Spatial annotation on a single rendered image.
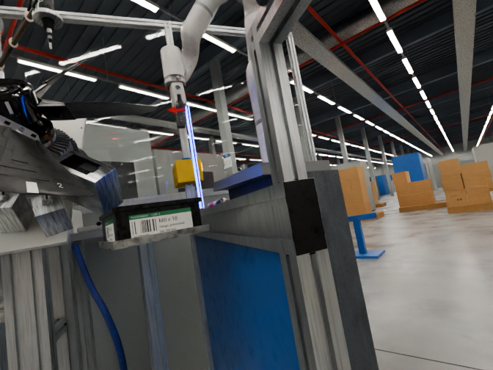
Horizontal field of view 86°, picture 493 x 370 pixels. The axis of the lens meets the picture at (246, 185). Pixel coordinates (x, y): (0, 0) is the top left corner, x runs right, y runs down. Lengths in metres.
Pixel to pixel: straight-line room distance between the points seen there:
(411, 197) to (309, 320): 9.24
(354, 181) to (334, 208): 7.44
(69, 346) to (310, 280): 1.03
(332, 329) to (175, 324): 1.32
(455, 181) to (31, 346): 7.58
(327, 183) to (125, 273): 1.09
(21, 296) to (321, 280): 0.81
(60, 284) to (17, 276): 0.24
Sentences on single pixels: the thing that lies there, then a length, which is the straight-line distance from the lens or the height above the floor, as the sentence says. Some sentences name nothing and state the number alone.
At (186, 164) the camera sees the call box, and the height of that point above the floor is 1.05.
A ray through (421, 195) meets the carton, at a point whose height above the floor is 0.42.
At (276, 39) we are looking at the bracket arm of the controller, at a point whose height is 1.03.
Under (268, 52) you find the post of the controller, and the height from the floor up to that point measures 1.01.
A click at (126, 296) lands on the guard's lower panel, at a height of 0.52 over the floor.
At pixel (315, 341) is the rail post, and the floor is 0.69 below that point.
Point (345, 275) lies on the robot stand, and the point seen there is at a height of 0.57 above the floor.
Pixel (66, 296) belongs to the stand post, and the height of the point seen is 0.65.
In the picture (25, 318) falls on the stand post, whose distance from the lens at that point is 0.96.
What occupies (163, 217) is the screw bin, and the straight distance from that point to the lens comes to 0.53.
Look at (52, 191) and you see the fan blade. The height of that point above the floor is 0.93.
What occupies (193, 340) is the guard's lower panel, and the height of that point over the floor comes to 0.21.
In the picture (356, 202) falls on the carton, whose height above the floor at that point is 0.55.
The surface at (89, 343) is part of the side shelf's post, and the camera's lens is 1.43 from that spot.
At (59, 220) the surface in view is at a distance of 0.81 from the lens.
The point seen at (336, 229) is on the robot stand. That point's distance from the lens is 0.96.
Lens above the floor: 0.84
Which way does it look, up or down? 6 degrees up
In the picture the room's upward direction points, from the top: 10 degrees counter-clockwise
